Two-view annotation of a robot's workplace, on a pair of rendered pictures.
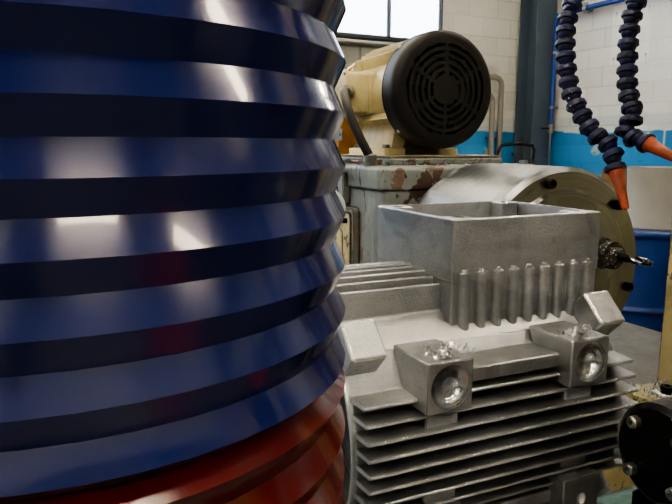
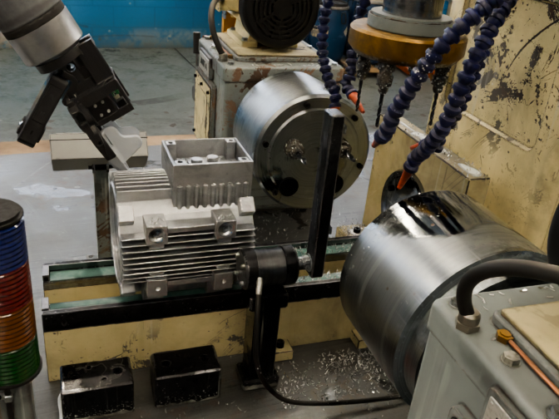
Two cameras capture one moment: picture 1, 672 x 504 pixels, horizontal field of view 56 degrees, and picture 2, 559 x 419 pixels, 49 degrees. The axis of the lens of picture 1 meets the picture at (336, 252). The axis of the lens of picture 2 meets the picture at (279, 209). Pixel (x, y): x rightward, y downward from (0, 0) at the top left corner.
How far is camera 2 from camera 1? 0.58 m
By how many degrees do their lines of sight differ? 17
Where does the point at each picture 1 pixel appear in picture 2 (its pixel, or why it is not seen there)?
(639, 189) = not seen: hidden behind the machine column
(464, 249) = (179, 177)
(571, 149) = not seen: outside the picture
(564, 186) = (317, 105)
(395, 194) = (234, 85)
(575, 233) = (239, 170)
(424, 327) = (160, 207)
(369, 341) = (127, 214)
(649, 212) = not seen: hidden behind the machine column
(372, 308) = (138, 197)
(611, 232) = (348, 134)
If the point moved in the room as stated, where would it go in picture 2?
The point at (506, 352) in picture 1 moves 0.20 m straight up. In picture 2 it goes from (193, 221) to (197, 87)
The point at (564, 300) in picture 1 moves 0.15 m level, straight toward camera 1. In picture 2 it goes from (234, 198) to (179, 240)
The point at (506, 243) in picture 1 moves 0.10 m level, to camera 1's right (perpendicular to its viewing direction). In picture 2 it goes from (200, 174) to (269, 182)
